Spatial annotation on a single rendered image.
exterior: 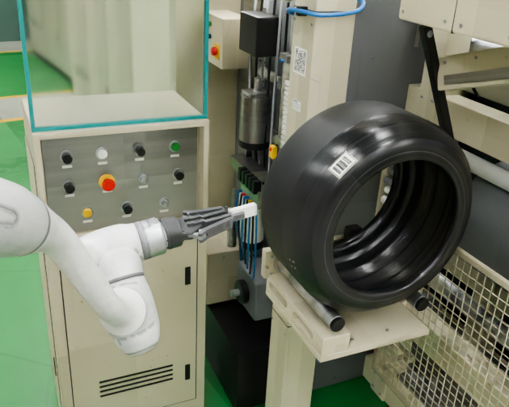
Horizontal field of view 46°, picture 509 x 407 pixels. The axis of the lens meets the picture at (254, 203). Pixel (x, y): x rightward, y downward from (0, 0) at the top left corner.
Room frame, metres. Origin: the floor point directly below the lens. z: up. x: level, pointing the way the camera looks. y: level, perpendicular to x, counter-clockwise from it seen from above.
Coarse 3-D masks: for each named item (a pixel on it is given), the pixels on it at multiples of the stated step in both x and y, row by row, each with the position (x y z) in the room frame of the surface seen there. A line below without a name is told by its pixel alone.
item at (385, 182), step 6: (390, 168) 1.96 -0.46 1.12; (384, 174) 1.96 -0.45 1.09; (390, 174) 1.98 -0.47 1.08; (384, 180) 1.96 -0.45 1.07; (390, 180) 1.93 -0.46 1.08; (384, 186) 1.97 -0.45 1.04; (390, 186) 1.92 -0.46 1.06; (378, 192) 1.97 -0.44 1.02; (384, 192) 1.97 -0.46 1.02; (378, 198) 1.96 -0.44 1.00; (384, 198) 1.95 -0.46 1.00; (378, 204) 1.96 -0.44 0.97; (378, 210) 1.96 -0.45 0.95
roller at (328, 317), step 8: (280, 264) 1.61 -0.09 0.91; (288, 272) 1.56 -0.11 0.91; (288, 280) 1.55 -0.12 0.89; (296, 280) 1.52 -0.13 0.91; (296, 288) 1.51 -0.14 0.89; (304, 296) 1.46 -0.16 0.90; (312, 296) 1.44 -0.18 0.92; (312, 304) 1.42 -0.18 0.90; (320, 304) 1.40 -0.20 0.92; (320, 312) 1.38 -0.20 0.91; (328, 312) 1.36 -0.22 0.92; (336, 312) 1.36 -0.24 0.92; (328, 320) 1.34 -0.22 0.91; (336, 320) 1.33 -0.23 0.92; (336, 328) 1.33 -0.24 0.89
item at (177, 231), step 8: (168, 216) 1.26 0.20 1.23; (168, 224) 1.23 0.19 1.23; (176, 224) 1.23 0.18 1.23; (184, 224) 1.26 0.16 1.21; (200, 224) 1.26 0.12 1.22; (168, 232) 1.22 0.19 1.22; (176, 232) 1.22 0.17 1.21; (184, 232) 1.23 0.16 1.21; (192, 232) 1.23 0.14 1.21; (168, 240) 1.21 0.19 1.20; (176, 240) 1.22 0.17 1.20; (184, 240) 1.23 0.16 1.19; (168, 248) 1.22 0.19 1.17
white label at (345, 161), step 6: (342, 156) 1.34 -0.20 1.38; (348, 156) 1.34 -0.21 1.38; (336, 162) 1.33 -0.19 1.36; (342, 162) 1.33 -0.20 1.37; (348, 162) 1.32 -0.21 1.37; (354, 162) 1.32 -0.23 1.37; (330, 168) 1.33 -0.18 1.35; (336, 168) 1.32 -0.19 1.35; (342, 168) 1.32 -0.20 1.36; (348, 168) 1.31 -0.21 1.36; (336, 174) 1.31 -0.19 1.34; (342, 174) 1.31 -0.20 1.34
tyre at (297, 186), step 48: (288, 144) 1.50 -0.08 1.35; (336, 144) 1.38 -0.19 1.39; (384, 144) 1.37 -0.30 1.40; (432, 144) 1.42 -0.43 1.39; (288, 192) 1.38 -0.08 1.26; (336, 192) 1.31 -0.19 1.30; (432, 192) 1.66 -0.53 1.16; (288, 240) 1.33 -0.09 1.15; (384, 240) 1.68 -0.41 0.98; (432, 240) 1.58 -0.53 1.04; (336, 288) 1.32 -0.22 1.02; (384, 288) 1.41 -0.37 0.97
